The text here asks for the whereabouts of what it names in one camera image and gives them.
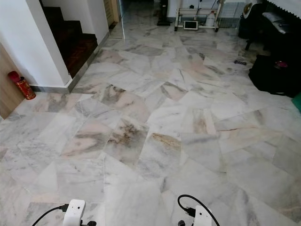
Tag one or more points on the white metal rack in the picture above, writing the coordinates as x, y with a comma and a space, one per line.
197, 17

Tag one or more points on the white framed tablet device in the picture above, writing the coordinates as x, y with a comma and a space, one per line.
191, 25

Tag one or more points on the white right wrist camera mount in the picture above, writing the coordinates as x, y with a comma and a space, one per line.
203, 217

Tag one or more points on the gold round object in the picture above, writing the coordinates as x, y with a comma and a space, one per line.
247, 8

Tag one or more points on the black upright vacuum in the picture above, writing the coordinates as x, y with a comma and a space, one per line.
163, 20

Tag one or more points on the green object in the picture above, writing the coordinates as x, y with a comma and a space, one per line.
297, 102

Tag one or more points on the black chair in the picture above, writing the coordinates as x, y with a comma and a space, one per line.
270, 28

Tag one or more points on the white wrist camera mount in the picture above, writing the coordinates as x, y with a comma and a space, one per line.
75, 212
203, 217

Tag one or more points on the red cylindrical tin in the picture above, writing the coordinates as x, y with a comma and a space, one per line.
23, 87

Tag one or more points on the brown wooden panel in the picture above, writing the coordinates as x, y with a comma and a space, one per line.
5, 89

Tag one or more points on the brown wooden door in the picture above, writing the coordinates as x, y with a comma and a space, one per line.
111, 12

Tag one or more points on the dark wooden staircase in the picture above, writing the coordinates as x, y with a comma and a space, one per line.
75, 42

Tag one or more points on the white plastic bottle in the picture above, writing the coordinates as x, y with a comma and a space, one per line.
210, 20

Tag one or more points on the white lace tablecloth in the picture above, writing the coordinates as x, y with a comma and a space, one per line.
284, 7

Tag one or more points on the small black floor item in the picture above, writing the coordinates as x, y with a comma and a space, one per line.
240, 61

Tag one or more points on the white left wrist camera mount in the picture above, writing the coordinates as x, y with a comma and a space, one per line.
75, 212

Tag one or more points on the black bag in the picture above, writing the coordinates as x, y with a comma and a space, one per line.
275, 75

